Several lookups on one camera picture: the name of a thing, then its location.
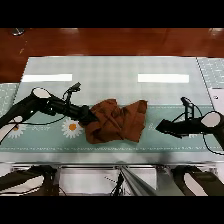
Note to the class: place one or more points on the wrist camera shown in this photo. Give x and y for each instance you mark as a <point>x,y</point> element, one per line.
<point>72,91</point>
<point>187,108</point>

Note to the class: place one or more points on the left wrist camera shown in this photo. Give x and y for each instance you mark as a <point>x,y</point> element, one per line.
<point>72,91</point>

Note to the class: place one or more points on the brown shirt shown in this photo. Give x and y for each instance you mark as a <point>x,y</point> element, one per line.
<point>116,121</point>

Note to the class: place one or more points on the silver frame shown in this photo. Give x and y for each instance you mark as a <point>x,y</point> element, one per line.
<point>133,176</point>

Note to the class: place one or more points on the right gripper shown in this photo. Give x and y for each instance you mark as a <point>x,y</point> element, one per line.
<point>166,127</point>

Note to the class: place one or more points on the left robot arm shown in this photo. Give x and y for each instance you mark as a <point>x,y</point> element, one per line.
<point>31,103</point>

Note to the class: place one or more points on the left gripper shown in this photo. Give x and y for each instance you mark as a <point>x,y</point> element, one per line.
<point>86,115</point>

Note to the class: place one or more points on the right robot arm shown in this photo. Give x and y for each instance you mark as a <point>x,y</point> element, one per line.
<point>207,124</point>

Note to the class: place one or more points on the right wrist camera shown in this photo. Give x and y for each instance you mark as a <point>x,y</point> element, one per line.
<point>187,108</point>

